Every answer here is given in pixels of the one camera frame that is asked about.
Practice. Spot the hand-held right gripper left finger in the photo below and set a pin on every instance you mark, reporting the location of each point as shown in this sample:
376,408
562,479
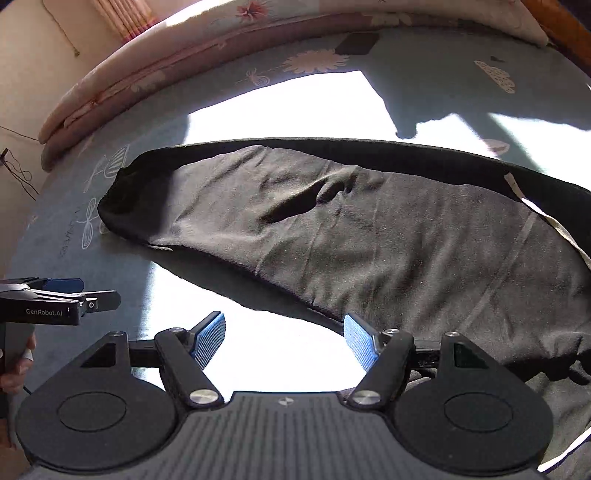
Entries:
210,341

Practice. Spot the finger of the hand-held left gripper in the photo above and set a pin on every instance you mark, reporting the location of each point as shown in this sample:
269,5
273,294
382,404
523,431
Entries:
64,285
104,300

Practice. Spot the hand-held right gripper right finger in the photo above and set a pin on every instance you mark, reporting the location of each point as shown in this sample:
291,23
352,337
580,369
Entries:
362,344

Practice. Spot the black printed sweatshirt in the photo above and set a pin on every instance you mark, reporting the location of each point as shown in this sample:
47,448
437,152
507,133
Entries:
369,240

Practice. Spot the person's left hand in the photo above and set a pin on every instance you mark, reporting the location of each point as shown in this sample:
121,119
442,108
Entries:
16,376

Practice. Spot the blue floral bed sheet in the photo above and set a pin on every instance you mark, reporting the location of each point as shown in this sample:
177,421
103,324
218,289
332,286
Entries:
138,258

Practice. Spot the pink floral quilt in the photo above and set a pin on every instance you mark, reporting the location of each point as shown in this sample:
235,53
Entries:
184,46

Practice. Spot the red striped curtain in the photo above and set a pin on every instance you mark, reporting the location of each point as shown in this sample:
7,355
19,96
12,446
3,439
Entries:
124,18

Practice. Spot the dark rectangular object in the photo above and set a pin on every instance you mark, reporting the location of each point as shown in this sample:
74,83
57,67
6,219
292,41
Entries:
356,44

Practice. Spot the wooden headboard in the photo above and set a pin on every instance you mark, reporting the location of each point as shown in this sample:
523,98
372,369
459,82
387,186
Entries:
568,27

